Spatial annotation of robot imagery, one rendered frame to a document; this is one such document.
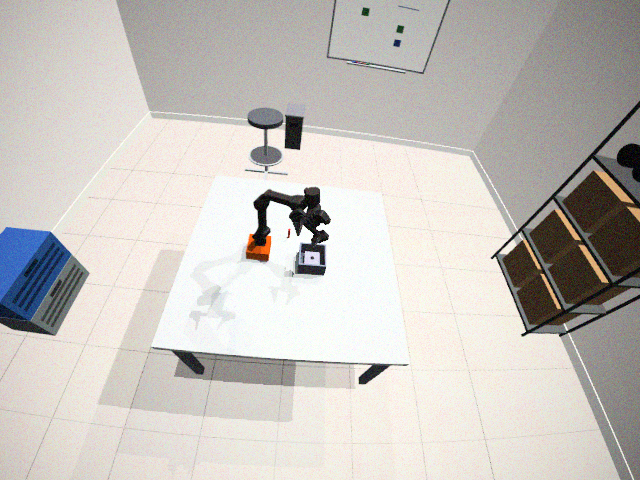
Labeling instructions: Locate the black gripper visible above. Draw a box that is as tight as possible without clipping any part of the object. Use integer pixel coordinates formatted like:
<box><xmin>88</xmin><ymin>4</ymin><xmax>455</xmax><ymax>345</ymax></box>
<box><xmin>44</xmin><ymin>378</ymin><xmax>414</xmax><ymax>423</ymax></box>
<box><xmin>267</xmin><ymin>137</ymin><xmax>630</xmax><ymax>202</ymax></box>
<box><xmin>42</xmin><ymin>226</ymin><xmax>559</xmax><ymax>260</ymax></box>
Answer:
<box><xmin>289</xmin><ymin>208</ymin><xmax>329</xmax><ymax>249</ymax></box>

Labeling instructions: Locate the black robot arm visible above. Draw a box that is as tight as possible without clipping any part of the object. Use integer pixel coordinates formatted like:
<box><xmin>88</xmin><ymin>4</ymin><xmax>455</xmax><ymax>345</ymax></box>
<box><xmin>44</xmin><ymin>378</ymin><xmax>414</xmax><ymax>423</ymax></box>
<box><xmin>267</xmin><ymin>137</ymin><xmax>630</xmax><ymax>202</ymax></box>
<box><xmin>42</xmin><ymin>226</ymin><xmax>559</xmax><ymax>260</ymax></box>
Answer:
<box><xmin>252</xmin><ymin>186</ymin><xmax>331</xmax><ymax>246</ymax></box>

